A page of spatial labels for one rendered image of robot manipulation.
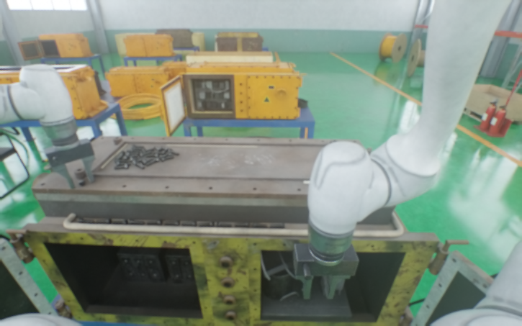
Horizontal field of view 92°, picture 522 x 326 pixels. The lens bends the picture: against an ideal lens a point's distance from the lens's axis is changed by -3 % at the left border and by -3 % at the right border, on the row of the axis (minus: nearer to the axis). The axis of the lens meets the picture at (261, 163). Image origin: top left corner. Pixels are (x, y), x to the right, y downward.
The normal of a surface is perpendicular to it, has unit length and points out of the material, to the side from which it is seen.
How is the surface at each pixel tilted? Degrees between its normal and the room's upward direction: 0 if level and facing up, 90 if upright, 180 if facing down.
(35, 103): 92
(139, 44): 90
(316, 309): 0
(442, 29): 121
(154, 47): 90
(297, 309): 0
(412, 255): 90
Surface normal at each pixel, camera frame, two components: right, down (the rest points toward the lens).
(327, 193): -0.62, 0.31
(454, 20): -0.63, 0.74
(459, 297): -0.94, 0.16
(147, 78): 0.02, 0.50
